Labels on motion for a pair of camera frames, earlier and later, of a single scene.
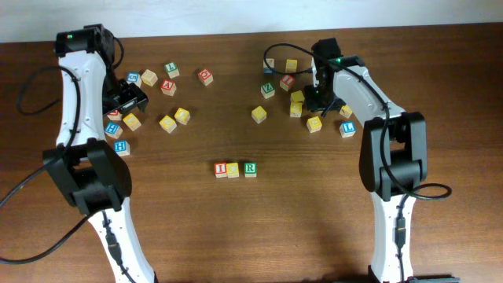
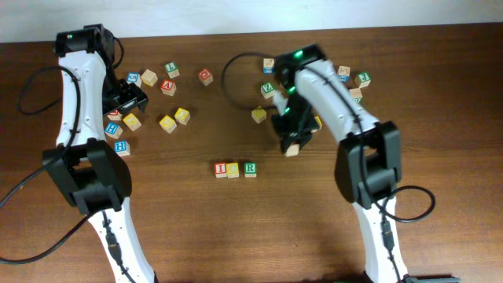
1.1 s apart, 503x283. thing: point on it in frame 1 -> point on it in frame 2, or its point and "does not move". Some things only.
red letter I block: [220, 169] does not move
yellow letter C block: [233, 170] does not move
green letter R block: [251, 169] does not move
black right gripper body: [317, 98] -> [296, 123]
